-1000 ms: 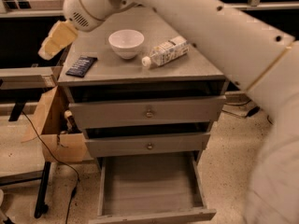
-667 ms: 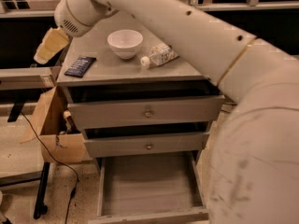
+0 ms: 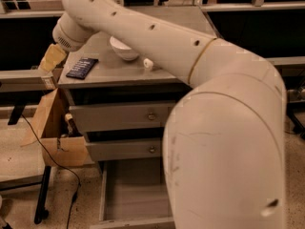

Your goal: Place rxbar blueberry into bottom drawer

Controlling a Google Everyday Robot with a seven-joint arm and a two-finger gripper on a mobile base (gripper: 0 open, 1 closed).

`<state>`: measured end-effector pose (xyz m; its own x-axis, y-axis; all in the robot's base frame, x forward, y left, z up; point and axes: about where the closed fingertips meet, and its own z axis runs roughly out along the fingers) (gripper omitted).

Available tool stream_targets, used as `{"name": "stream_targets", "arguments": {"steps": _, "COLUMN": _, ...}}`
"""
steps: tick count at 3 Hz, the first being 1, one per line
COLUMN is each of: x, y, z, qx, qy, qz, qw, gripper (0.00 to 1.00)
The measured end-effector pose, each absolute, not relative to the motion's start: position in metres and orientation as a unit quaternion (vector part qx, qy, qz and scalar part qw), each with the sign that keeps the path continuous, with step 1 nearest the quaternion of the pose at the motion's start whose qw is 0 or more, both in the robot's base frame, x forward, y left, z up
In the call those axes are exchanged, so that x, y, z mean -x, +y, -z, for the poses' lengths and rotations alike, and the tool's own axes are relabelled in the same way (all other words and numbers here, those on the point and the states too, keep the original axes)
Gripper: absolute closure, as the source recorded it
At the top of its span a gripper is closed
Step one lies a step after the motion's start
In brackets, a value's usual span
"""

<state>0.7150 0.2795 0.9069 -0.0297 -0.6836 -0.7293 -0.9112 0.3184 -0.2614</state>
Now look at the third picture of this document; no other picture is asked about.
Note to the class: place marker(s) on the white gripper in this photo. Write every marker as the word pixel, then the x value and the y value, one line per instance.
pixel 63 41

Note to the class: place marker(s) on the dark blue rxbar wrapper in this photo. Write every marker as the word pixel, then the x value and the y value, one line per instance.
pixel 82 67

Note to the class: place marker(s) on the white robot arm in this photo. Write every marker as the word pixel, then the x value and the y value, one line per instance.
pixel 223 143

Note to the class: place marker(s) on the grey drawer cabinet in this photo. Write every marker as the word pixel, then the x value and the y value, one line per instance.
pixel 120 77

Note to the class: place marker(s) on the grey top drawer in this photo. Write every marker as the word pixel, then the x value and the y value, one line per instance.
pixel 121 116

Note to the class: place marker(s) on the grey middle drawer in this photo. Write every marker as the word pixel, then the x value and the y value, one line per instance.
pixel 125 149

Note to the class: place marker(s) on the grey open bottom drawer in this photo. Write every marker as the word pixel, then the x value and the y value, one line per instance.
pixel 134 195

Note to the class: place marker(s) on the white ceramic bowl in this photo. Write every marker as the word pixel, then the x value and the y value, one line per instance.
pixel 122 50

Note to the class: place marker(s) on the brown cardboard box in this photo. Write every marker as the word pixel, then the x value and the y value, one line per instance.
pixel 48 126

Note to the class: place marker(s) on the plastic bottle white cap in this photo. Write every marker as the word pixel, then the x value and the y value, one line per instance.
pixel 148 64

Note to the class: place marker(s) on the black table leg stand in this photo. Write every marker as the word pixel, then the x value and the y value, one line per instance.
pixel 41 212

